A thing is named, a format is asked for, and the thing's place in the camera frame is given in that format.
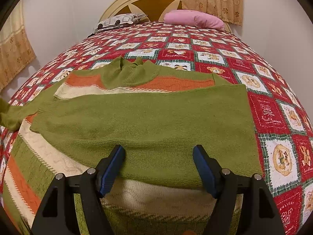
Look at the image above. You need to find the green orange striped knit sweater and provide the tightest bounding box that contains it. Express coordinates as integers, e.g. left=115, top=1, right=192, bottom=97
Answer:
left=1, top=57, right=262, bottom=234

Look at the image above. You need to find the red patchwork teddy bedspread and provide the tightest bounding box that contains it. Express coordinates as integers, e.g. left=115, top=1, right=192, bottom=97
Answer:
left=1, top=22, right=312, bottom=234

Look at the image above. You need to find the pink pillow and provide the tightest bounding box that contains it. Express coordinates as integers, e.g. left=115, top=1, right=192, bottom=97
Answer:
left=164, top=10, right=224, bottom=31

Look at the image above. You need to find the left beige window curtain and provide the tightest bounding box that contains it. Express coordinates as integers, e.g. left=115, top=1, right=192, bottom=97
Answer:
left=0, top=0, right=36, bottom=89

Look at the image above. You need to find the cream wooden headboard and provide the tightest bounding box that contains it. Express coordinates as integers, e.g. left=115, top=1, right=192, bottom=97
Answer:
left=98, top=0, right=231, bottom=32

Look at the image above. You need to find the grey white patterned pillow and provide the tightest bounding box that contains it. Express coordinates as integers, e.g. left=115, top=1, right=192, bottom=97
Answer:
left=94, top=13, right=147, bottom=33

